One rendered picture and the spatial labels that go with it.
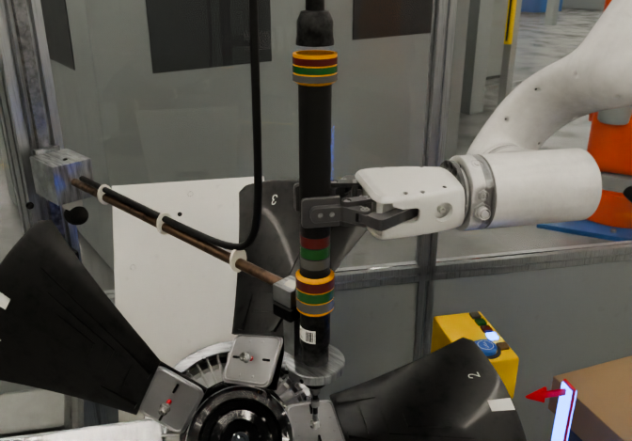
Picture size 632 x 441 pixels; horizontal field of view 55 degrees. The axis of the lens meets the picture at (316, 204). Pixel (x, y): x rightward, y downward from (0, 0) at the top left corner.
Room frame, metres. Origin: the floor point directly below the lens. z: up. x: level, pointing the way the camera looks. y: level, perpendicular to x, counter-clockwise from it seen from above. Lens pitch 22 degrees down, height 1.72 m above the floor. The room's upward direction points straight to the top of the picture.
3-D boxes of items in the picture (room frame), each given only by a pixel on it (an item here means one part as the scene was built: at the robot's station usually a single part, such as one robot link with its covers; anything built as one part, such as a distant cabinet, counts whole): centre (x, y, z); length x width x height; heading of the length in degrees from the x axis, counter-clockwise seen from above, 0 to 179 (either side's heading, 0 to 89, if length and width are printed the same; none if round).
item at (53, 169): (1.03, 0.46, 1.36); 0.10 x 0.07 x 0.08; 46
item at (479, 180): (0.64, -0.17, 1.48); 0.09 x 0.03 x 0.08; 11
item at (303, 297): (0.60, 0.00, 1.38); 0.04 x 0.04 x 0.01
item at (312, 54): (0.60, 0.00, 1.62); 0.04 x 0.04 x 0.03
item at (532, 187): (0.66, -0.25, 1.48); 0.13 x 0.09 x 0.08; 101
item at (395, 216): (0.58, -0.08, 1.48); 0.08 x 0.06 x 0.01; 161
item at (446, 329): (0.96, -0.29, 1.02); 0.16 x 0.10 x 0.11; 11
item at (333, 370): (0.61, 0.01, 1.32); 0.09 x 0.07 x 0.10; 46
